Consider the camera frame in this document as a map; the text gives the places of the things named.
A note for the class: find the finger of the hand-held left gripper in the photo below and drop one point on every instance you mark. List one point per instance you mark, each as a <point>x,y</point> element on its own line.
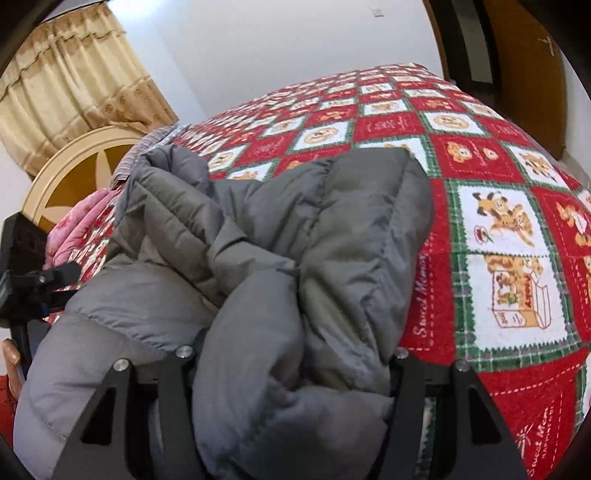
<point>32,309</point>
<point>51,277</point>

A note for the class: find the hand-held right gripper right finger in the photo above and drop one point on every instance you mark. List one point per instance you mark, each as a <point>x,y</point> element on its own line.
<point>408,383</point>

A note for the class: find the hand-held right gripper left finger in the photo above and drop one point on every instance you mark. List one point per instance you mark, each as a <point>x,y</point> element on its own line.
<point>180,383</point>

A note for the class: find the grey down jacket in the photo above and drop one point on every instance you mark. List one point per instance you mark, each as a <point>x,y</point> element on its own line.
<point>277,240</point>

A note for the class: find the person's left hand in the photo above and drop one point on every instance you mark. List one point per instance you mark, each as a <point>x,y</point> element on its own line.
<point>10,364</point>

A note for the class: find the pink quilt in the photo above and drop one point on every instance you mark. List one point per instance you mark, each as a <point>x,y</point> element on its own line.
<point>78,226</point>

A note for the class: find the cream wooden headboard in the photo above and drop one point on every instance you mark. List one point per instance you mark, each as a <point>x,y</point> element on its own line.
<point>60,175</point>

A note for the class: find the striped pillow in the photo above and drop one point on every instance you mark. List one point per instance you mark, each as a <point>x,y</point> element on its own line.
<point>138,154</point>

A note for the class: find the red checked printed blanket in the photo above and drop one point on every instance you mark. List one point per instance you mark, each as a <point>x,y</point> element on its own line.
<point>498,258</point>

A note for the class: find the beige curtain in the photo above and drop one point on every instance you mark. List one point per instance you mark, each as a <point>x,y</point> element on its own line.
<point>69,87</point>

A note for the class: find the brown wooden door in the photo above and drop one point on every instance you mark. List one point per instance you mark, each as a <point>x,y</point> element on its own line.
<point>526,78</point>

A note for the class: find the dark door frame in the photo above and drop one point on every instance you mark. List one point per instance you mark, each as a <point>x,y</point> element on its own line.
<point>466,41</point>

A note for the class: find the small wall fixture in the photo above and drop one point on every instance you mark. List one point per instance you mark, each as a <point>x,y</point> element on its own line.
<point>377,13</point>

